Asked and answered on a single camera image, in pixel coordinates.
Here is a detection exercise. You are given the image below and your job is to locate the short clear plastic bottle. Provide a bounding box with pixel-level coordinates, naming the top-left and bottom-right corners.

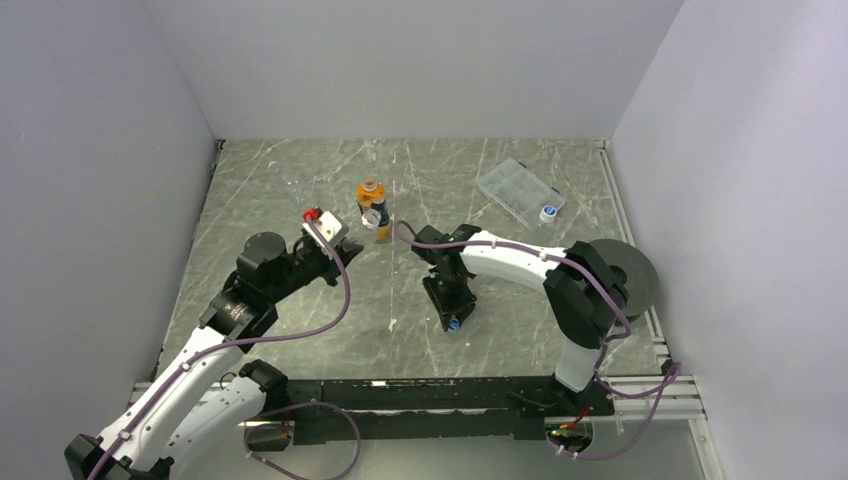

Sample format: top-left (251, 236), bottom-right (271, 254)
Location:
top-left (361, 208), bottom-right (382, 230)

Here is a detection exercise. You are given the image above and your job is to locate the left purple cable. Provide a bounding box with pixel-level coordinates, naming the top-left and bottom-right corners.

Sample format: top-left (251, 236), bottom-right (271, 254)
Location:
top-left (86, 218), bottom-right (363, 480)

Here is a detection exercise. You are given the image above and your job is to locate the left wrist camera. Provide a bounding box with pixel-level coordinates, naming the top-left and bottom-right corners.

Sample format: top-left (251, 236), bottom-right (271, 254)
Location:
top-left (302, 207), bottom-right (349, 256)

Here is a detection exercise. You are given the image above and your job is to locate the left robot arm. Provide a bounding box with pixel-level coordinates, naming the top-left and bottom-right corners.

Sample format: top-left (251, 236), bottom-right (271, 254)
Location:
top-left (64, 231), bottom-right (364, 479)

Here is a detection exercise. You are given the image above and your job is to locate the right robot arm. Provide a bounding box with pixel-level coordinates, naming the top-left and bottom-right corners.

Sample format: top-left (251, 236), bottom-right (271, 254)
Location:
top-left (408, 224), bottom-right (630, 415)

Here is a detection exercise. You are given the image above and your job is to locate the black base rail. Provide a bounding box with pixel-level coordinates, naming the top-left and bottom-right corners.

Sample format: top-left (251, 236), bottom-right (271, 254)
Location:
top-left (251, 376), bottom-right (614, 449)

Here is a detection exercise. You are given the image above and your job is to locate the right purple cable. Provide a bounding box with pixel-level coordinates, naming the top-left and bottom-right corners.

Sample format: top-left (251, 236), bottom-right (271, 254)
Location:
top-left (395, 220), bottom-right (684, 463)

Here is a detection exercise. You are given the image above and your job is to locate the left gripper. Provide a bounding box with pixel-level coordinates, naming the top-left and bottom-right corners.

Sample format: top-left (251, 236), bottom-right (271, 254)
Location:
top-left (265, 236), bottom-right (362, 304)

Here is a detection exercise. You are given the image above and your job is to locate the purple cable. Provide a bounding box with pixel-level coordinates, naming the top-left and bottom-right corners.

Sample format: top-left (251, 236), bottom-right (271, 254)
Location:
top-left (395, 220), bottom-right (684, 463)
top-left (86, 218), bottom-right (363, 480)

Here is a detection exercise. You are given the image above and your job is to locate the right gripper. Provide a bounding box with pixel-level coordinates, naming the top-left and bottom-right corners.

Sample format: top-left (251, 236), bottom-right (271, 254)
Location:
top-left (422, 271), bottom-right (477, 331)

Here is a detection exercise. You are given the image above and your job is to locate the orange juice bottle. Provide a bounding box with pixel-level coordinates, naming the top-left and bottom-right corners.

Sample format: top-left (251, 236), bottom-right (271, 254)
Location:
top-left (356, 177), bottom-right (392, 243)

